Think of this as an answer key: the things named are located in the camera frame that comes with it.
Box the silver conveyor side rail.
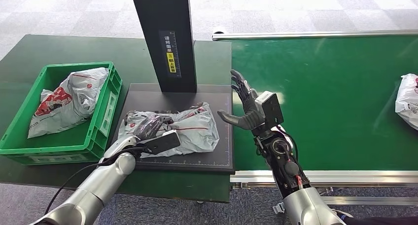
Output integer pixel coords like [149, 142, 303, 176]
[211, 29, 418, 42]
[230, 170, 418, 188]

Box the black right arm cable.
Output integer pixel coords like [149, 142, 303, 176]
[276, 125, 299, 162]

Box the green plastic crate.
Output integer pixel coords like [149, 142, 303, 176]
[0, 61, 123, 166]

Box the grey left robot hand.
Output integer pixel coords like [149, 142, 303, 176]
[134, 114, 174, 141]

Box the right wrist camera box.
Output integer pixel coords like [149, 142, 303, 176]
[254, 90, 285, 127]

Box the white plastic mailer package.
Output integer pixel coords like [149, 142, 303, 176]
[394, 73, 418, 131]

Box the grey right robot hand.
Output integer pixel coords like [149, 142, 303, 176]
[217, 69, 266, 131]

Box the person's shoe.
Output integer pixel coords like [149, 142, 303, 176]
[331, 210, 354, 224]

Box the metal conveyor support bracket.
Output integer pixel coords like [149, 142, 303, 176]
[273, 187, 418, 215]

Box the white red-printed mailer package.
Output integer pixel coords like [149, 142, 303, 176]
[28, 67, 110, 139]

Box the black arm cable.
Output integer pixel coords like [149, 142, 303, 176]
[43, 147, 146, 216]
[276, 125, 299, 162]

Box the grey plastic mailer package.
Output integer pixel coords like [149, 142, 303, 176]
[117, 101, 220, 159]

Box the black scanner column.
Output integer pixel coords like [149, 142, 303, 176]
[129, 0, 198, 94]

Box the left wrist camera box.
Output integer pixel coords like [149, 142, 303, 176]
[143, 130, 181, 156]

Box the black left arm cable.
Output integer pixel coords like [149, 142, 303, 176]
[43, 147, 146, 216]

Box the green conveyor belt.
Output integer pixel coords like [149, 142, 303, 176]
[230, 35, 418, 172]

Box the black scanner base plate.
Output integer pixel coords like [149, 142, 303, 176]
[111, 83, 236, 175]

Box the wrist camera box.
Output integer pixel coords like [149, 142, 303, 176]
[143, 130, 181, 156]
[254, 90, 285, 127]

